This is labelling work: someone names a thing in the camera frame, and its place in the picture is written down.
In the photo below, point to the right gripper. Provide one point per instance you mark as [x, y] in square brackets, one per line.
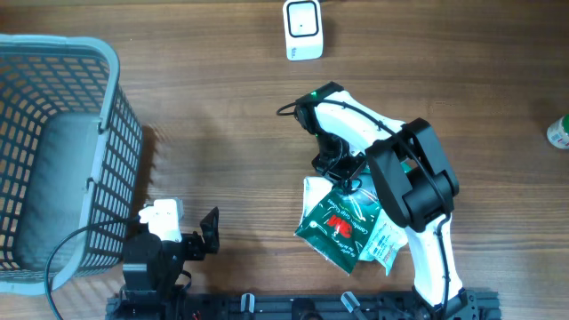
[344, 173]

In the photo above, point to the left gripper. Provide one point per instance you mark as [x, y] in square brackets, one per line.
[197, 251]

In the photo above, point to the white carton box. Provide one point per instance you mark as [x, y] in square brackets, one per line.
[314, 190]

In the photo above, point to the green 3M gloves package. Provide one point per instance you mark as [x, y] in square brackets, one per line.
[340, 225]

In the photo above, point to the mint wet wipes pack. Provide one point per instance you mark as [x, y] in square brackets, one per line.
[384, 243]

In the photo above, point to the green lid jar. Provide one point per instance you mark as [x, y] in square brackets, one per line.
[557, 133]

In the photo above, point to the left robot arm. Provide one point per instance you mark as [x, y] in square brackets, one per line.
[151, 268]

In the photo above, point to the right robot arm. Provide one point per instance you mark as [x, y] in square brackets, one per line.
[412, 176]

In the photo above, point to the white barcode scanner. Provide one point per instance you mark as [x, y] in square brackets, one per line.
[303, 29]

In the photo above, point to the grey plastic basket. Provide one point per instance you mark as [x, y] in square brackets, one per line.
[70, 154]

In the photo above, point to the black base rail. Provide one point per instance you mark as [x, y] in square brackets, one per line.
[382, 306]

